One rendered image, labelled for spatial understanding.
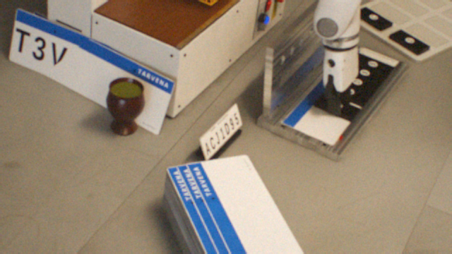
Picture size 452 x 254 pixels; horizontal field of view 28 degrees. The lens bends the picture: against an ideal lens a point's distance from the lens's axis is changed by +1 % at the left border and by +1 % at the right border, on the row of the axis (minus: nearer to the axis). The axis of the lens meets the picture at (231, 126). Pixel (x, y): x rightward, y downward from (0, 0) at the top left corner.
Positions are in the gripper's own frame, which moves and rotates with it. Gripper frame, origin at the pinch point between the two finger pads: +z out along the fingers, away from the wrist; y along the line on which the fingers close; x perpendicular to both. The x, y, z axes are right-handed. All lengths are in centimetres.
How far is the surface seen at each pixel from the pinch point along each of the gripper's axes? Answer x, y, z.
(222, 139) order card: 16.2, -26.8, -1.2
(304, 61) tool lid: 10.1, 2.8, -6.9
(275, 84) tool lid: 9.8, -13.0, -9.3
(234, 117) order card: 16.6, -20.1, -2.9
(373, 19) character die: 8.9, 44.0, 0.5
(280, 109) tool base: 11.2, -8.5, 0.3
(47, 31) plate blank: 61, -27, -19
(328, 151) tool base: -3.8, -14.9, 3.8
